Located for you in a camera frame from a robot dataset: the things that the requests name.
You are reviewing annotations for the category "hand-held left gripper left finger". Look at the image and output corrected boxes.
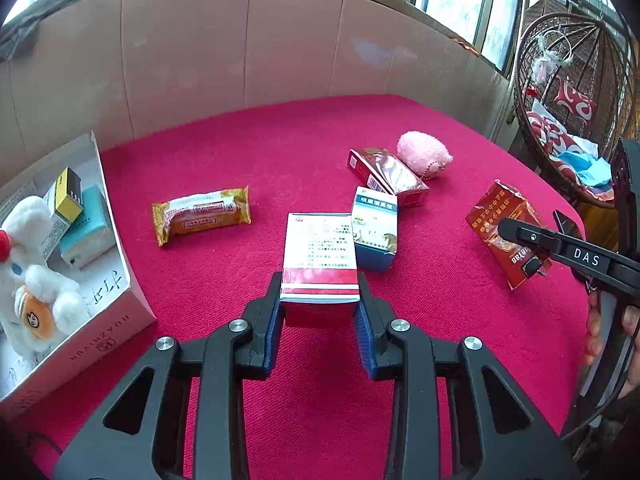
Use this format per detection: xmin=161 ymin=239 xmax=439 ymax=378
xmin=52 ymin=271 xmax=286 ymax=480

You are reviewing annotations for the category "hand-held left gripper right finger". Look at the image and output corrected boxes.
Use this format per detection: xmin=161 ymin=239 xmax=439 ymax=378
xmin=352 ymin=271 xmax=581 ymax=480

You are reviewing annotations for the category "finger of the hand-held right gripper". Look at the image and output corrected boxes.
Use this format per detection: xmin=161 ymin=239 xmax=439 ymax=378
xmin=552 ymin=209 xmax=588 ymax=250
xmin=497 ymin=217 xmax=640 ymax=301

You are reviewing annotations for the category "torn red brown packet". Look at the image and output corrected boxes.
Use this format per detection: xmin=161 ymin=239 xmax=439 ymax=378
xmin=465 ymin=179 xmax=556 ymax=291

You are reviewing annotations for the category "red white medicine box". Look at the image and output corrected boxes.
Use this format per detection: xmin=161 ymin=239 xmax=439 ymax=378
xmin=279 ymin=212 xmax=361 ymax=328

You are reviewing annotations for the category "white cardboard box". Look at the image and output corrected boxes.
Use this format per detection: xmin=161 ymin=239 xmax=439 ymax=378
xmin=0 ymin=131 xmax=157 ymax=423

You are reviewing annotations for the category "long white box red square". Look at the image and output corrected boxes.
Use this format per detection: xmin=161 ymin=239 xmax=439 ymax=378
xmin=37 ymin=185 xmax=71 ymax=263

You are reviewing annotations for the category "long yellow grey box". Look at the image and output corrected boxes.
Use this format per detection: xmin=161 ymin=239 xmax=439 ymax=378
xmin=50 ymin=167 xmax=84 ymax=223

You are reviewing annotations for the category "white plush toy orange face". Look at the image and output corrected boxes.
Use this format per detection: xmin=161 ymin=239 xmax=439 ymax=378
xmin=0 ymin=195 xmax=93 ymax=361

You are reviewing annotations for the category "person's right hand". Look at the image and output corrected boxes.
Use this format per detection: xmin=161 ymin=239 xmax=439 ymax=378
xmin=581 ymin=290 xmax=640 ymax=403

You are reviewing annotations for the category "blue cloth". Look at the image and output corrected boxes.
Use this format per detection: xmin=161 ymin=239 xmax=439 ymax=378
xmin=555 ymin=147 xmax=614 ymax=192

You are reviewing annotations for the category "red patterned seat cushion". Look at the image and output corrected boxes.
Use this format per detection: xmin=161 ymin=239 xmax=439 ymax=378
xmin=525 ymin=100 xmax=615 ymax=197

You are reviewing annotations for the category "blue white medicine box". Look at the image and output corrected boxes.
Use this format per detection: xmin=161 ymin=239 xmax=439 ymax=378
xmin=351 ymin=186 xmax=399 ymax=273

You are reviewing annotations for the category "gold snack packet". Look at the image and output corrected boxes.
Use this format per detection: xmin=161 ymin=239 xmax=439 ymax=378
xmin=151 ymin=186 xmax=252 ymax=247

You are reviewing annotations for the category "red cigarette pack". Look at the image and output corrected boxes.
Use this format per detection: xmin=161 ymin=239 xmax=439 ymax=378
xmin=347 ymin=147 xmax=431 ymax=208

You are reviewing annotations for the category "rattan hanging chair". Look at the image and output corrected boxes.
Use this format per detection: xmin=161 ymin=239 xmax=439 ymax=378
xmin=512 ymin=12 xmax=636 ymax=209

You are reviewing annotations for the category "red felt table cloth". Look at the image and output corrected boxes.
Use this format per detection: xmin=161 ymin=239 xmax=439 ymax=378
xmin=15 ymin=94 xmax=588 ymax=480

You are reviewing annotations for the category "light teal box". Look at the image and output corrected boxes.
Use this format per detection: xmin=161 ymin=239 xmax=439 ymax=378
xmin=60 ymin=185 xmax=118 ymax=269

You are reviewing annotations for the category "beige cardboard panel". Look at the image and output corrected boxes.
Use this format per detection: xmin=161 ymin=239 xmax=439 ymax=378
xmin=0 ymin=0 xmax=516 ymax=176

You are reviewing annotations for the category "pink plush keychain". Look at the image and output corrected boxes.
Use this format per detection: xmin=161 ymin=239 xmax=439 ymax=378
xmin=396 ymin=131 xmax=455 ymax=181

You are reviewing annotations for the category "window with dark frame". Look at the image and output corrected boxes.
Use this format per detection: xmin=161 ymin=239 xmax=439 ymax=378
xmin=295 ymin=0 xmax=626 ymax=73

